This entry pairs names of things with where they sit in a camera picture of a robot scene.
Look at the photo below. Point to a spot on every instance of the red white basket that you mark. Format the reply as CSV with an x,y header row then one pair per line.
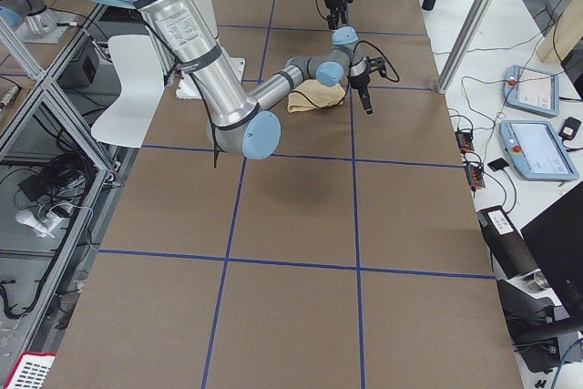
x,y
30,371

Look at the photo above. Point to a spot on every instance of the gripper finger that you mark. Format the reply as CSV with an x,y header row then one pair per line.
x,y
365,99
335,18

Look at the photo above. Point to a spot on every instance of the aluminium frame post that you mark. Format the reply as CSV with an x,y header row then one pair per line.
x,y
465,37

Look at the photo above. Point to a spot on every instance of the blue teach pendant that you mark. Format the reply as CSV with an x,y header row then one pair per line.
x,y
531,90
535,151

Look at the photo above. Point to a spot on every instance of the white plastic chair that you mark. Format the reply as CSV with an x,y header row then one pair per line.
x,y
126,121

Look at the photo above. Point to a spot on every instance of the lower blue teach pendant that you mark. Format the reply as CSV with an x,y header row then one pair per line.
x,y
535,151

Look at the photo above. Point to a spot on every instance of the upper blue teach pendant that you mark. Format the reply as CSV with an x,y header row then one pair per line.
x,y
531,90

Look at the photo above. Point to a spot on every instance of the cream long-sleeve printed shirt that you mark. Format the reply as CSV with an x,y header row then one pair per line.
x,y
311,95

